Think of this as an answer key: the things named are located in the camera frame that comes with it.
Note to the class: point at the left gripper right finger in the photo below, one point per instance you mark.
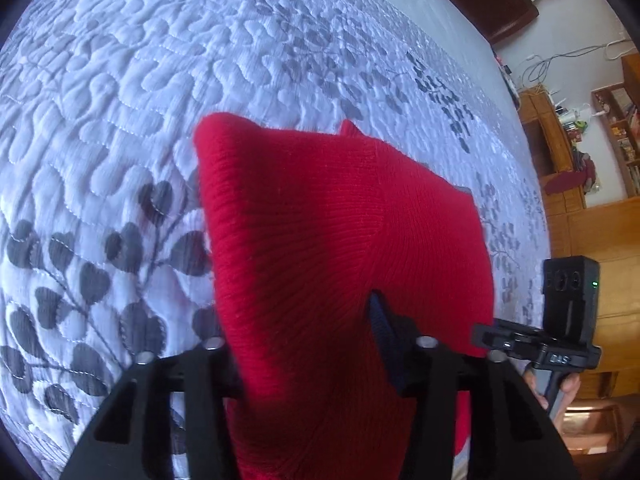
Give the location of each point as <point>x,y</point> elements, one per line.
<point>511,437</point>

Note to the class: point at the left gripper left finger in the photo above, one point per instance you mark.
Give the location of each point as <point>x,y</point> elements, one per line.
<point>129,436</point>

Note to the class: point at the red knit sweater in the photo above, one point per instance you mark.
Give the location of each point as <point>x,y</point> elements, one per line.
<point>303,226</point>

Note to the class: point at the person's right hand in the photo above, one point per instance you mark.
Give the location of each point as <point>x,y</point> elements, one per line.
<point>568,392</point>

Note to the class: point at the dark red hanging cloth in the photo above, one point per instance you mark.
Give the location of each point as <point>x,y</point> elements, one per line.
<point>584,177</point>

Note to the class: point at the grey quilted bedspread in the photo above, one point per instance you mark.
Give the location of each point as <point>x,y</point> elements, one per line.
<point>176,171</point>

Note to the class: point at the black camera box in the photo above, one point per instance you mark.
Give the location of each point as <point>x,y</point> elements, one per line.
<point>571,295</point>

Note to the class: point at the wooden wall shelf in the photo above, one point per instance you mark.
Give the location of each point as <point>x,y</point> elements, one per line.
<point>618,107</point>

